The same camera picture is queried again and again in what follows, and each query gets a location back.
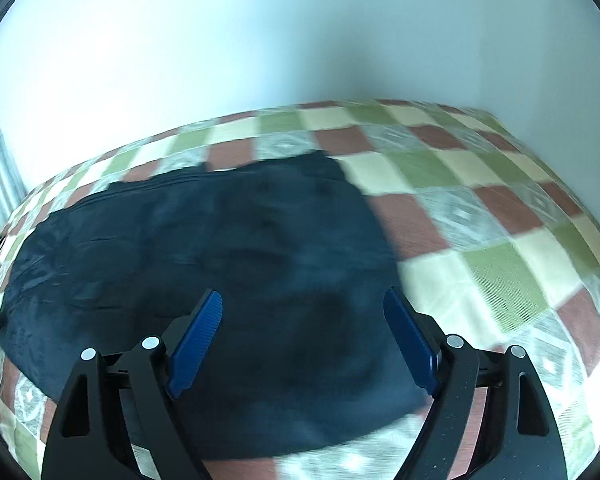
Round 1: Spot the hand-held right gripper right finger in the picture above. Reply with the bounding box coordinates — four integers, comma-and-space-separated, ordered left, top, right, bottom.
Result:
382, 286, 569, 480

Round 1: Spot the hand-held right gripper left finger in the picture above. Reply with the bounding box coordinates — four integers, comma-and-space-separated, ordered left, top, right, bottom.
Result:
40, 288, 225, 480

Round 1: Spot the black quilted jacket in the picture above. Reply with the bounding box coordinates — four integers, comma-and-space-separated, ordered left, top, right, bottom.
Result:
0, 152, 431, 462

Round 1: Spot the checkered bed sheet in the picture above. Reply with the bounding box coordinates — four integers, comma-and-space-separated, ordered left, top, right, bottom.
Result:
0, 98, 600, 480

